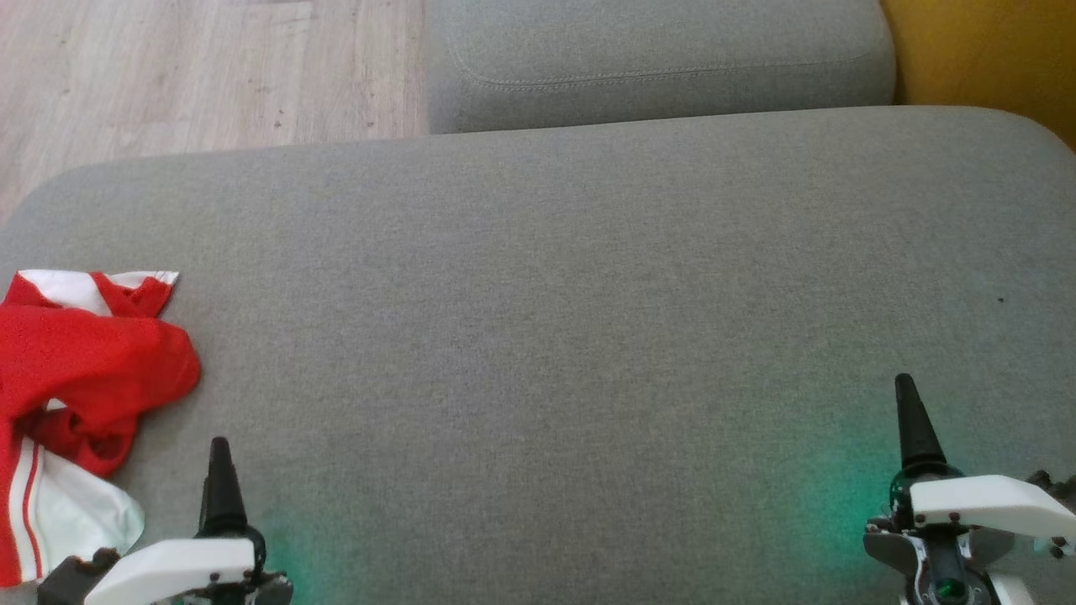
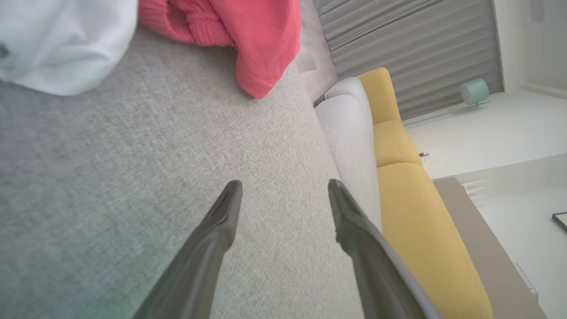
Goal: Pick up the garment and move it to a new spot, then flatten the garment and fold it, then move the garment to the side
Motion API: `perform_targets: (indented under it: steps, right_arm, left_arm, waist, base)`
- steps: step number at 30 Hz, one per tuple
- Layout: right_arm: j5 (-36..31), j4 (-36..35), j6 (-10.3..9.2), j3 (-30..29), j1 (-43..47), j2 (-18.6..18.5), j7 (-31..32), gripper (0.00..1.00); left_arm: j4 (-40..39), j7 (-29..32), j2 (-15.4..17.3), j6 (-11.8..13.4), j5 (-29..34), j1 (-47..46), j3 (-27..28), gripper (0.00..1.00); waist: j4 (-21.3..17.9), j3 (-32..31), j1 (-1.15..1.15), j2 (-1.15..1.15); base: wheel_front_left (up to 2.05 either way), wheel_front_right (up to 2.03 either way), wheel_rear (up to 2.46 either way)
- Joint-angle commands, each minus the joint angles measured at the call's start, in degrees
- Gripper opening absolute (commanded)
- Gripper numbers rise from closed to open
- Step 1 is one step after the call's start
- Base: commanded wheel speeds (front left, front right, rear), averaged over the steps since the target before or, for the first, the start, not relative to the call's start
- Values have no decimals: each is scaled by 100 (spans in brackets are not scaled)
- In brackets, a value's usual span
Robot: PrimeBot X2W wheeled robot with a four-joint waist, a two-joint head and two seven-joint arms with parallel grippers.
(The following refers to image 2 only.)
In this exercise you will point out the mint green round lamp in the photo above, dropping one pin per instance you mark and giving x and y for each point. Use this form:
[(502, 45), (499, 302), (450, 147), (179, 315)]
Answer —
[(474, 91)]

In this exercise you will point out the grey fabric sofa seat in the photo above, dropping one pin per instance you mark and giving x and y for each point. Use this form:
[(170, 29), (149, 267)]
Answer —
[(155, 168)]

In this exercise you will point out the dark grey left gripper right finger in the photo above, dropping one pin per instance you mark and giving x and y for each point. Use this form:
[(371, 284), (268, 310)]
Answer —
[(372, 270)]

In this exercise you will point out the small yellow sofa cushion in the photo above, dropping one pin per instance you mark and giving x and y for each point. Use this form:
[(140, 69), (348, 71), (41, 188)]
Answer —
[(381, 95)]

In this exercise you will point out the red white basketball jersey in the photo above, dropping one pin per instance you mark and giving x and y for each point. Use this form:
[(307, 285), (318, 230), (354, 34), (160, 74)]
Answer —
[(266, 35)]

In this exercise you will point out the grey pleated curtain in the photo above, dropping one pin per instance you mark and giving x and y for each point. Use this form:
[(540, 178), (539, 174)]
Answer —
[(412, 48)]

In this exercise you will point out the medium yellow sofa cushion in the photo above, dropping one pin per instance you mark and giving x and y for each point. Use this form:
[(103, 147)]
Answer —
[(394, 144)]

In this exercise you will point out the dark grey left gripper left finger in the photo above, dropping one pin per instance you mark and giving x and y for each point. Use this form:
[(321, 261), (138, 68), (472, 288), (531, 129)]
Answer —
[(199, 266)]

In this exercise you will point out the light grey sofa backrest cushion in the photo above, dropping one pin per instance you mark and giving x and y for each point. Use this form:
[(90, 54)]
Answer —
[(350, 146)]

